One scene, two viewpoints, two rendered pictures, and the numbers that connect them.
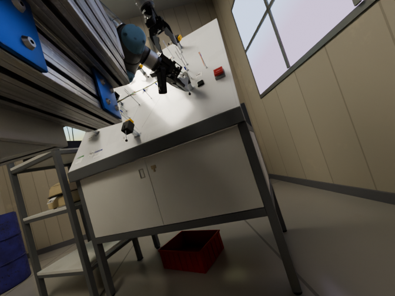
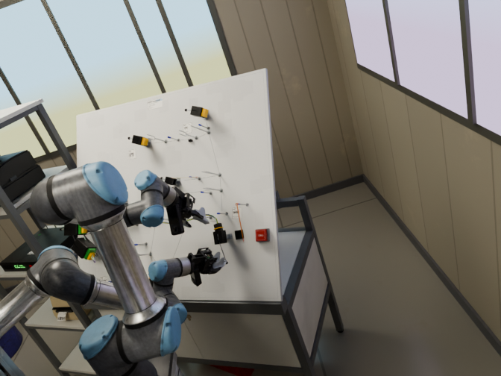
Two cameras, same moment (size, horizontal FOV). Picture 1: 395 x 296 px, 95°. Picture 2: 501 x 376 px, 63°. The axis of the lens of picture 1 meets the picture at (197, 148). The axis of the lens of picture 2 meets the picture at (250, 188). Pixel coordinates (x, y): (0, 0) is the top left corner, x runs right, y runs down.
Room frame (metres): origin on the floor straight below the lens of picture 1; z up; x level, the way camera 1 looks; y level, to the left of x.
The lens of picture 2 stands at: (-0.52, -0.46, 2.06)
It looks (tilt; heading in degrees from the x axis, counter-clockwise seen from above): 26 degrees down; 8
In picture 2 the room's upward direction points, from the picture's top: 20 degrees counter-clockwise
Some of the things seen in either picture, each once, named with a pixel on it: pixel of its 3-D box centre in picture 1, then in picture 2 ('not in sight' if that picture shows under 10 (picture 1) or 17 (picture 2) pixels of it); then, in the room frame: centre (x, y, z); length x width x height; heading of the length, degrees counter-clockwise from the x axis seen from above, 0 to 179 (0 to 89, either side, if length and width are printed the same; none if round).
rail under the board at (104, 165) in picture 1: (140, 151); (171, 302); (1.01, 0.31, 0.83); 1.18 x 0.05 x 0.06; 70
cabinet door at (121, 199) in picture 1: (119, 200); (148, 330); (1.13, 0.56, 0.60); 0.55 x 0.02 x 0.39; 70
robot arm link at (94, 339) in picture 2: not in sight; (108, 345); (0.29, 0.16, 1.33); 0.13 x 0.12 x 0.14; 91
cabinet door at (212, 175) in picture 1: (197, 179); (238, 335); (0.94, 0.05, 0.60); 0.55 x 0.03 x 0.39; 70
